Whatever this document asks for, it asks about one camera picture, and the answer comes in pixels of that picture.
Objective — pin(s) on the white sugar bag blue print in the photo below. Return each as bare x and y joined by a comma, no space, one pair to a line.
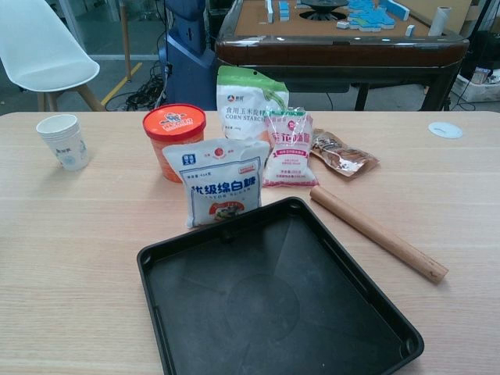
222,183

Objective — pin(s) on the pink white small bag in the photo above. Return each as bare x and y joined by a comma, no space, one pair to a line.
291,156

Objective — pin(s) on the green white corn starch bag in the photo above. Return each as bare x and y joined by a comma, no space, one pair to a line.
242,101

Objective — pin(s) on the black square baking tray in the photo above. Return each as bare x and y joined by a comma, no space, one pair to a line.
273,297

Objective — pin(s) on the brown snack packet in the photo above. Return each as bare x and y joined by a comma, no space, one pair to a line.
340,154

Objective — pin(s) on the orange lidded plastic tub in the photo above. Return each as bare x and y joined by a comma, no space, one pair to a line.
173,125

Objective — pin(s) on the wooden rolling pin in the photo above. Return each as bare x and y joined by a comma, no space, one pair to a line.
375,232

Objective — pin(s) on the blue machine base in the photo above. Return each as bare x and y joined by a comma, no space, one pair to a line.
187,66

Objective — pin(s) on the dark brown mahjong table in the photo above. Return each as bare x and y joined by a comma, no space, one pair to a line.
336,52

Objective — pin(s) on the white paper cup stack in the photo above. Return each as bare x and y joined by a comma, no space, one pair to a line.
64,144

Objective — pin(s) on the black mahjong table centre dial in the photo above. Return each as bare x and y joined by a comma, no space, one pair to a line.
321,8

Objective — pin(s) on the blue mahjong tile pile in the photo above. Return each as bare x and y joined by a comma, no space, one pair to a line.
371,17

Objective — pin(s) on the single blue white mahjong tile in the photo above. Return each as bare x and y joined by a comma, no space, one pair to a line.
410,30

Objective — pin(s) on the white chair wooden legs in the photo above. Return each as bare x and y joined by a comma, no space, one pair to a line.
43,51

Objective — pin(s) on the white paper roll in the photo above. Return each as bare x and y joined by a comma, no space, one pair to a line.
440,21

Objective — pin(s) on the white box of clutter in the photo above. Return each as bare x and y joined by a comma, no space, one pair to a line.
478,80

